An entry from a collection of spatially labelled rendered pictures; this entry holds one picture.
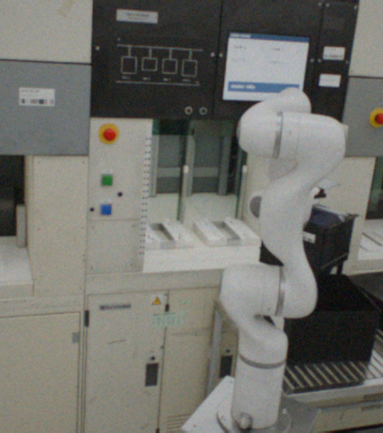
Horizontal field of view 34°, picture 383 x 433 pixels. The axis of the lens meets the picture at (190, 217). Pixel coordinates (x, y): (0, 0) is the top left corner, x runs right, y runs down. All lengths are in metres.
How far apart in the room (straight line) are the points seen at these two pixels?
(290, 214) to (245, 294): 0.23
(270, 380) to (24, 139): 1.00
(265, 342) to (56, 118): 0.92
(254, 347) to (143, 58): 0.95
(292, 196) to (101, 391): 1.27
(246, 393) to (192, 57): 1.03
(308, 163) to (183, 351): 1.22
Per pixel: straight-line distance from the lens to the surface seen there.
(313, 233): 1.90
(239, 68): 2.08
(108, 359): 2.31
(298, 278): 1.45
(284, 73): 2.15
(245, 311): 1.49
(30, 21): 1.93
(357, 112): 2.31
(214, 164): 3.11
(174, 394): 2.47
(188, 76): 2.03
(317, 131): 1.31
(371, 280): 2.38
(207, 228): 2.54
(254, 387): 1.59
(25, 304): 2.16
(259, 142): 1.31
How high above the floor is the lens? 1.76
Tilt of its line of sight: 19 degrees down
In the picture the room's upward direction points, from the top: 5 degrees clockwise
